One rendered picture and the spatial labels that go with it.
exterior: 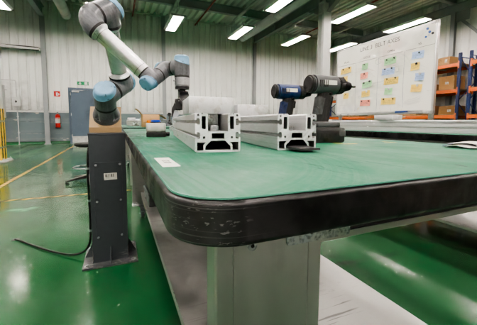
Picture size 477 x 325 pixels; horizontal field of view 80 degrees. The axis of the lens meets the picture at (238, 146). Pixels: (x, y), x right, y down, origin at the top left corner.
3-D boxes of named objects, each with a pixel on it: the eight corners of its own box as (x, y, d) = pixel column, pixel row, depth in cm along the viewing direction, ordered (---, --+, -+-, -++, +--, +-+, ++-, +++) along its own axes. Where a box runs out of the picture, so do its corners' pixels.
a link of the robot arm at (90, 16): (67, 3, 121) (155, 84, 130) (86, -4, 129) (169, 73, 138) (63, 23, 129) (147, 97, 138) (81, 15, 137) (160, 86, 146)
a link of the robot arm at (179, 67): (179, 57, 147) (192, 56, 143) (179, 79, 148) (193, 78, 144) (169, 54, 140) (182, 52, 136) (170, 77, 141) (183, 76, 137)
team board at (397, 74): (323, 176, 446) (327, 50, 429) (347, 174, 466) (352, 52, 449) (414, 200, 309) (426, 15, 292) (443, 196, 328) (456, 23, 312)
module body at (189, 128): (173, 135, 137) (172, 117, 136) (194, 135, 139) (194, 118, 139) (194, 152, 60) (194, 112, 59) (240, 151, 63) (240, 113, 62)
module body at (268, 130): (211, 135, 142) (211, 118, 141) (231, 135, 145) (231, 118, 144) (277, 150, 65) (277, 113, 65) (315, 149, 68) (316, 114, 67)
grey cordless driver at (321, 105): (299, 141, 95) (300, 76, 94) (345, 140, 103) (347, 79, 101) (313, 143, 88) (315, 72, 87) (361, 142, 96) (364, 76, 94)
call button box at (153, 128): (146, 136, 126) (146, 122, 125) (169, 135, 128) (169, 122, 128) (146, 137, 118) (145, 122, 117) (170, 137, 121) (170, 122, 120)
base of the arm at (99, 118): (93, 125, 164) (91, 113, 157) (92, 108, 172) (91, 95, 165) (121, 125, 170) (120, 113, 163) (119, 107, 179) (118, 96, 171)
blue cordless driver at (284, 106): (268, 138, 118) (269, 84, 116) (309, 137, 124) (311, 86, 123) (277, 138, 111) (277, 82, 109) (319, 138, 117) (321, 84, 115)
